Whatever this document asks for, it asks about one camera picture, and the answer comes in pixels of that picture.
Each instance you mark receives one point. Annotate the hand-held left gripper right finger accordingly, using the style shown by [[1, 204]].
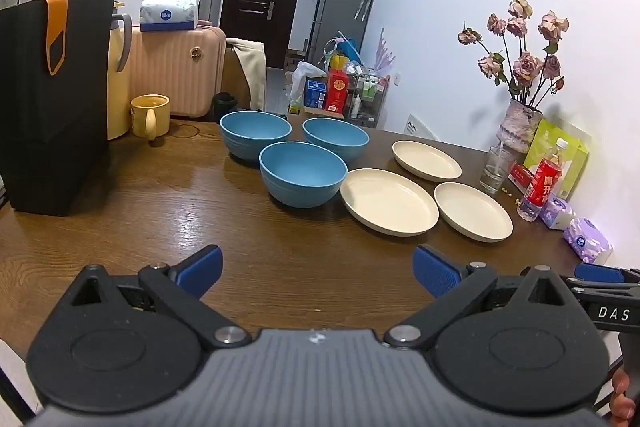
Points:
[[440, 269]]

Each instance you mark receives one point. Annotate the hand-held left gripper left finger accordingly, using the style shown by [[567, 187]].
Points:
[[202, 269]]

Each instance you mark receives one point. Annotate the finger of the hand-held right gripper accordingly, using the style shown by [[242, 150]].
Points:
[[605, 289], [600, 272]]

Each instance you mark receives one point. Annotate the cream plate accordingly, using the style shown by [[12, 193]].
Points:
[[425, 159], [387, 199], [472, 212]]

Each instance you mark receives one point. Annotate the blue bowl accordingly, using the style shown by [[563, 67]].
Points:
[[300, 172], [337, 137], [252, 132]]

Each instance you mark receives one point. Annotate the person's right hand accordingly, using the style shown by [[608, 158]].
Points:
[[621, 394]]

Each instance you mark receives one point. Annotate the long purple tissue pack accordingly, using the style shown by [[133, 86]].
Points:
[[585, 239]]

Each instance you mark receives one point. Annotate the small purple tissue pack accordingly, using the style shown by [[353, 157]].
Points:
[[557, 212]]

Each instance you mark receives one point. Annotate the scattered yellow kernels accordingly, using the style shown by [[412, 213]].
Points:
[[508, 193]]

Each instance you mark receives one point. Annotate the clear drinking glass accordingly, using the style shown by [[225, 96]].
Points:
[[495, 179]]

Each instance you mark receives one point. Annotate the red label plastic bottle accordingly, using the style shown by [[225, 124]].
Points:
[[542, 182]]

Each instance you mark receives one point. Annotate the white stirring stick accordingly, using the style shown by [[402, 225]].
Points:
[[495, 159]]

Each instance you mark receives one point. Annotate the small red box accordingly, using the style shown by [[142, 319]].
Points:
[[521, 176]]

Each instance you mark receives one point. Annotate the white leaning board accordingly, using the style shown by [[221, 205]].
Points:
[[417, 127]]

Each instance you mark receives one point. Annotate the green yellow snack box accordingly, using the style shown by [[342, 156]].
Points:
[[547, 137]]

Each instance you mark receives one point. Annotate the black round container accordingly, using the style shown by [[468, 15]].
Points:
[[225, 107]]

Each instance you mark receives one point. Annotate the pink textured vase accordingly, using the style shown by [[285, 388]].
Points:
[[520, 124]]

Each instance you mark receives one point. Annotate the yellow mug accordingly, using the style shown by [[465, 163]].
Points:
[[150, 112]]

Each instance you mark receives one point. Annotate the white bottle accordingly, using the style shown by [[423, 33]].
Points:
[[356, 106]]

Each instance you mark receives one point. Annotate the brown wooden chair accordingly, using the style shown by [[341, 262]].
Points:
[[232, 77]]

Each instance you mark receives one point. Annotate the pink suitcase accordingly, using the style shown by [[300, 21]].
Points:
[[170, 67]]

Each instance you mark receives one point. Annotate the black paper bag orange tag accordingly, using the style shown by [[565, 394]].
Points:
[[50, 132]]

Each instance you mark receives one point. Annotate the tall red carton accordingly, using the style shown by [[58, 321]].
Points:
[[337, 89]]

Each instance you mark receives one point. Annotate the blue carton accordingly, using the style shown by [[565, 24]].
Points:
[[315, 94]]

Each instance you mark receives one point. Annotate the chair with beige cloth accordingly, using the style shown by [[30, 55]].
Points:
[[252, 67]]

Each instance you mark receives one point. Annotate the white plastic bag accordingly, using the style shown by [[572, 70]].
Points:
[[302, 74]]

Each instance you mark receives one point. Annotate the dried pink roses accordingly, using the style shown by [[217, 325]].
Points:
[[527, 64]]

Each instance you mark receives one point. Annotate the purple feather decoration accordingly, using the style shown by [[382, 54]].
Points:
[[385, 54]]

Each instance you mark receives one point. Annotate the yellow packet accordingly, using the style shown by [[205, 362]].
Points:
[[340, 61]]

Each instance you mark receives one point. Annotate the dark brown door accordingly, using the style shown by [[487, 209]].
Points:
[[245, 32]]

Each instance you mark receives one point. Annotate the teal bag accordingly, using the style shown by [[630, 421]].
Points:
[[345, 47]]

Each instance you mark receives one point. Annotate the white blue tissue pack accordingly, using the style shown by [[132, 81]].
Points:
[[167, 9]]

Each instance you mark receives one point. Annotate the grey refrigerator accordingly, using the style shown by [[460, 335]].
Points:
[[335, 7]]

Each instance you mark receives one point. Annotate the white wall socket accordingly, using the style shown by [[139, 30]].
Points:
[[397, 79]]

